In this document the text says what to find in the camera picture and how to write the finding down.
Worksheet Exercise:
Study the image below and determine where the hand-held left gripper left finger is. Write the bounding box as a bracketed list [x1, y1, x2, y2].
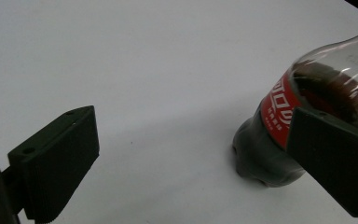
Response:
[1, 105, 101, 224]

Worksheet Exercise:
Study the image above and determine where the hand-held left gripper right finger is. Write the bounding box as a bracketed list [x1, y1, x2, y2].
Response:
[286, 106, 358, 221]

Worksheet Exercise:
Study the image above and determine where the cola bottle with red label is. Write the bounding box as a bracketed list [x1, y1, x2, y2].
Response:
[231, 24, 358, 189]

